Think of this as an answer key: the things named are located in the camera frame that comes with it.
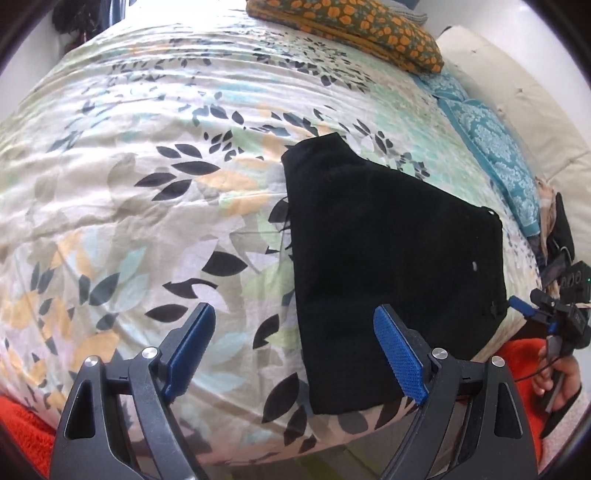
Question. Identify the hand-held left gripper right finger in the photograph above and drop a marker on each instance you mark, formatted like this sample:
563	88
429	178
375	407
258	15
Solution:
399	350

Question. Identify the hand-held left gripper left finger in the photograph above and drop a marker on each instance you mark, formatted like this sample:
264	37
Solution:
191	346

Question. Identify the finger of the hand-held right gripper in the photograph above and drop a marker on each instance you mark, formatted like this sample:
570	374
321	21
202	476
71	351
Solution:
521	307
545	297

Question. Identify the black pants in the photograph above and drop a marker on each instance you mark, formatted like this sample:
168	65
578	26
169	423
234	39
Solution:
392	258

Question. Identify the person's right hand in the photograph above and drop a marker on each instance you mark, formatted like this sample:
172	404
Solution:
568	378

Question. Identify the orange knit clothing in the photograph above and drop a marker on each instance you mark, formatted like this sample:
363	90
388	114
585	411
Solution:
521	378

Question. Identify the brown patterned cloth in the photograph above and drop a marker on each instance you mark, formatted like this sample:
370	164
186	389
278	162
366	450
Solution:
545	207

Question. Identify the leaf print bedspread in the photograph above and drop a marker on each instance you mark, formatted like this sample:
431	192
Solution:
138	207

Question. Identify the teal damask pillow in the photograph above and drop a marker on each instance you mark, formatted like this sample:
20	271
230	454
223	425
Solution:
443	85
498	147

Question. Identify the cream padded headboard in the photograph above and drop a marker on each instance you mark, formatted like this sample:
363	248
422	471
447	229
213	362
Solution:
531	101

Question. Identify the grey striped pillow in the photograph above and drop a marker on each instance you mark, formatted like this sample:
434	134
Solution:
415	16

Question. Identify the orange-spotted green pillow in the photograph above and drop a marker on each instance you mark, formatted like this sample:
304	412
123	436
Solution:
364	23

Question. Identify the dark object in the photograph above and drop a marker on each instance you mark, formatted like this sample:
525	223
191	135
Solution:
78	18

